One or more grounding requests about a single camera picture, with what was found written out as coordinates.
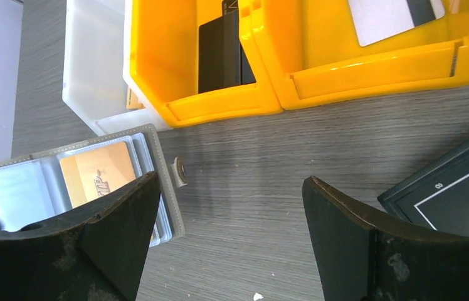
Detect black white checkerboard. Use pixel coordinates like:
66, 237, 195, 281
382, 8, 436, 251
377, 139, 469, 236

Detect orange plastic bin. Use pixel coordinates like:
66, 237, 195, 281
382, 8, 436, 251
124, 1, 282, 127
244, 1, 469, 110

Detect gold card in holder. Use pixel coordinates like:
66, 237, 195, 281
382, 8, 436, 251
59, 141, 136, 208

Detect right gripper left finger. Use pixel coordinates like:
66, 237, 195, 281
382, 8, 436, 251
0, 172, 161, 300

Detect white card black stripe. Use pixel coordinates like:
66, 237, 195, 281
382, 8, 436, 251
348, 0, 445, 46

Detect white plastic bin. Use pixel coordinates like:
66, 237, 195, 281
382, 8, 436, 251
62, 1, 170, 136

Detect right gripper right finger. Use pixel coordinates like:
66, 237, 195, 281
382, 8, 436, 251
302, 176, 469, 300

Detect black wallet in orange bin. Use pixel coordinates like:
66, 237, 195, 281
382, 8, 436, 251
198, 1, 256, 93

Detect wooden cards in white bin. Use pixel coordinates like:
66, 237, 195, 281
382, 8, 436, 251
126, 87, 144, 110

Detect right orange plastic bin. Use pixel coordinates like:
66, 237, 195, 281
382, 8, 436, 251
244, 1, 469, 110

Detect middle orange plastic bin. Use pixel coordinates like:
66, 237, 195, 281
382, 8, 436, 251
124, 1, 282, 127

